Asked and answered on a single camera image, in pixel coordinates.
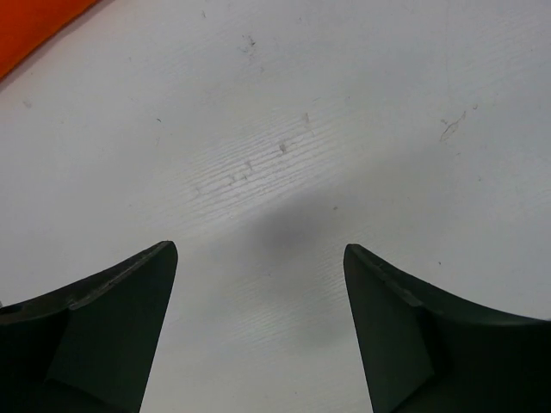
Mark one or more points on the folded orange t shirt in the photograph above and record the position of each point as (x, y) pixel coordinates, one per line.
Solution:
(27, 24)

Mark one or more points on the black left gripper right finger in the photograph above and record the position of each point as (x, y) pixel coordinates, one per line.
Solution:
(426, 350)

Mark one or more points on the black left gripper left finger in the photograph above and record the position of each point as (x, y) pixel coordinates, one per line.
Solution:
(88, 346)

